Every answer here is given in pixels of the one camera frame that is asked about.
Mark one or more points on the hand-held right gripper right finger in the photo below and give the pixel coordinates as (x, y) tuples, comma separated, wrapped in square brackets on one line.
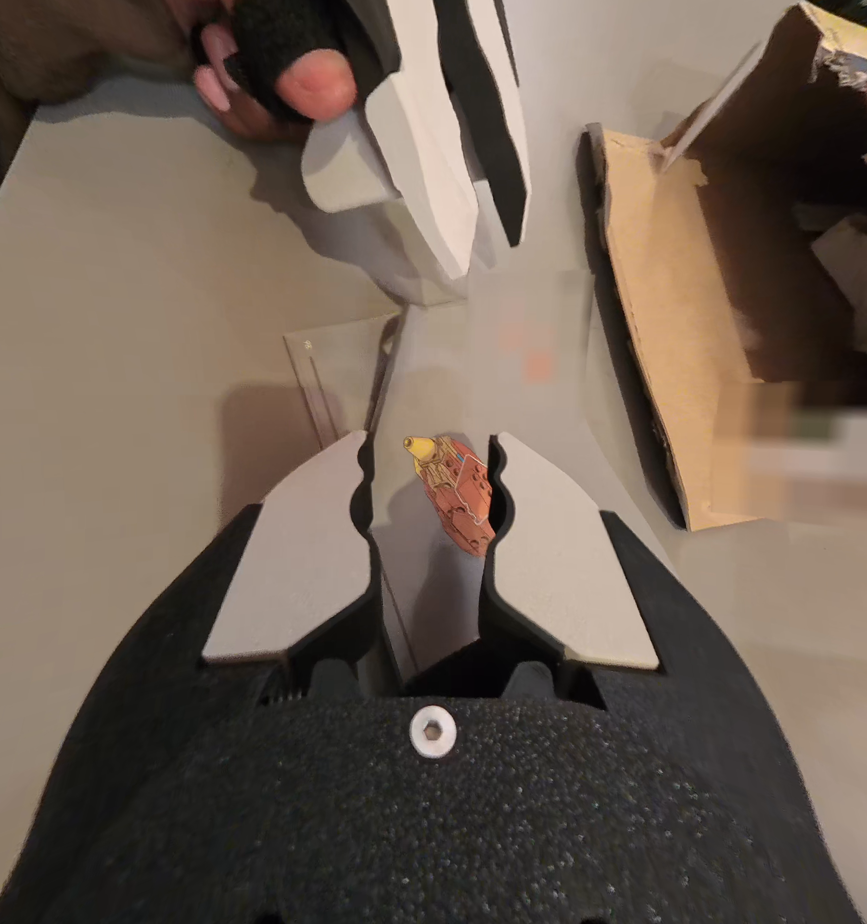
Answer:
[(570, 577)]

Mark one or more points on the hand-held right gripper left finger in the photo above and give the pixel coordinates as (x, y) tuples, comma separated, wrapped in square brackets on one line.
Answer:
[(293, 570)]

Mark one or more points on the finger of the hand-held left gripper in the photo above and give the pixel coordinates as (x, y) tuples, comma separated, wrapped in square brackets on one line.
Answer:
[(491, 130), (433, 159)]

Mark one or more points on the grey instruction booklet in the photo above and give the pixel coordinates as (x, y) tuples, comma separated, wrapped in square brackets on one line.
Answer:
[(433, 404)]

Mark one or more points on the person's left hand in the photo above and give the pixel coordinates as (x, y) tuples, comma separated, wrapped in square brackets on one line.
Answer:
[(318, 90)]

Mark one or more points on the printed cardboard box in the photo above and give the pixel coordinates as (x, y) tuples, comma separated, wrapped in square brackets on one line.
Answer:
[(664, 289)]

